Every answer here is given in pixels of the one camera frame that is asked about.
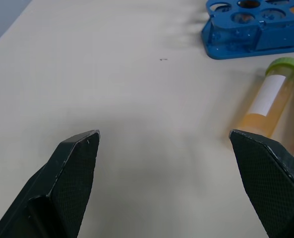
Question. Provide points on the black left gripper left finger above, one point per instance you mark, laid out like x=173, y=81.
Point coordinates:
x=65, y=188

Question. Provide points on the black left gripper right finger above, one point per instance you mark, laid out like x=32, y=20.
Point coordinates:
x=268, y=183

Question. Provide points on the green-capped orange liquid tube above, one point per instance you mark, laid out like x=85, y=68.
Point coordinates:
x=269, y=99

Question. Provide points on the blue tube rack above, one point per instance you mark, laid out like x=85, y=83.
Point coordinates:
x=246, y=39

